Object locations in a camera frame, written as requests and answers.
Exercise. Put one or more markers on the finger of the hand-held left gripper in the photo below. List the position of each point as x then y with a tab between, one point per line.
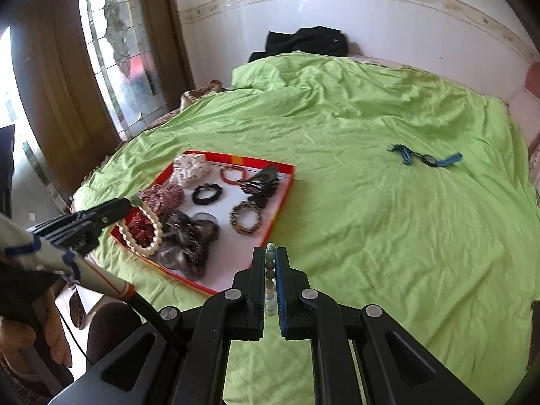
90	234
84	215

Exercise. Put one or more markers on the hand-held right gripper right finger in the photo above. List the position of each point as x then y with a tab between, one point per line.
282	295

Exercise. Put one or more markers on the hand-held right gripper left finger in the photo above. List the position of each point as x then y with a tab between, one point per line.
256	287

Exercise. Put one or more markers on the dark red dotted scrunchie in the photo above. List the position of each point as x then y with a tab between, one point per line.
137	223

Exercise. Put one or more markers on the red bordered white tray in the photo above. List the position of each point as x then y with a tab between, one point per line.
223	240

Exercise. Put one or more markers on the red checked scrunchie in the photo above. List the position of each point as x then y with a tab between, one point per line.
168	196

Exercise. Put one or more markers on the person's left forearm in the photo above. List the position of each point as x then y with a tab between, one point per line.
21	382

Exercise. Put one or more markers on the person's left hand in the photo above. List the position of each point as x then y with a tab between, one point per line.
59	333

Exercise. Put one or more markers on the black hair claw clip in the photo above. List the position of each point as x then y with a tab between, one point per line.
261	181

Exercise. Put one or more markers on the white patterned scrunchie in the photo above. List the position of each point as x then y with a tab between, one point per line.
190	168

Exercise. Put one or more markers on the green bedsheet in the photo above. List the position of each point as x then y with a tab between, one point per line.
379	228

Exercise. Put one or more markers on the brown wooden door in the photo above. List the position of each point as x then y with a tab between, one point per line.
55	93

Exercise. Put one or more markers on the stained glass window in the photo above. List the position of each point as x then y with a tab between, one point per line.
122	50

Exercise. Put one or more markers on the blue hair clip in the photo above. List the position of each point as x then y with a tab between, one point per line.
404	155
451	158

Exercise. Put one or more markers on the black cloth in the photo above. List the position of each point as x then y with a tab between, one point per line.
303	42

